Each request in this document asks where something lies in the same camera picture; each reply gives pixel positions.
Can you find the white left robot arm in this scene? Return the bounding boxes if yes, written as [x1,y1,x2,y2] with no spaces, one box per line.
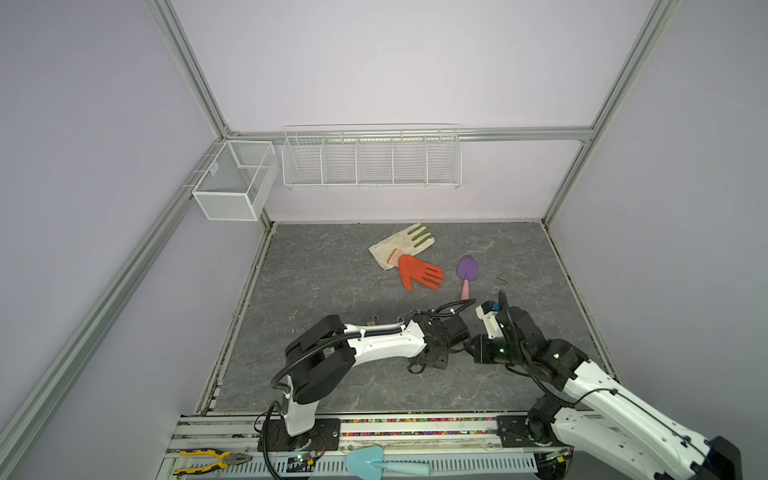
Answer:
[270,299,476,437]

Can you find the aluminium frame rails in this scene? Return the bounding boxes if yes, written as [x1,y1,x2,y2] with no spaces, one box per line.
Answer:
[1,1,680,479]

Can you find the small white mesh basket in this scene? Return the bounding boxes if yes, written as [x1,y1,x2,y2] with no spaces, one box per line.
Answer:
[192,140,280,222]

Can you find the cream glove green stripes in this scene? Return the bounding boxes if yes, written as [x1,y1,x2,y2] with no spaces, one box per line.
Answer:
[369,223,435,270]

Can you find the teal plastic trowel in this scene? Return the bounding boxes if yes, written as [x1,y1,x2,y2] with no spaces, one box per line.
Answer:
[345,446,432,480]

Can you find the purple trowel pink handle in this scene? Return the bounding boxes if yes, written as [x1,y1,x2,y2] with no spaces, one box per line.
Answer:
[457,255,479,300]

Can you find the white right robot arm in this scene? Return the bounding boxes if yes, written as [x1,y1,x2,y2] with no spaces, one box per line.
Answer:
[467,293,743,479]

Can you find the red rubber glove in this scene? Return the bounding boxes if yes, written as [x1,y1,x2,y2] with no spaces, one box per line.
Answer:
[397,254,445,292]

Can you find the long white wire basket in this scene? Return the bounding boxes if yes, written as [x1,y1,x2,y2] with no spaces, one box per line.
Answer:
[282,123,463,189]

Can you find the yellow handled pliers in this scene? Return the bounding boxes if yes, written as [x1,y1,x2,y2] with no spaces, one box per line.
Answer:
[172,448,254,478]

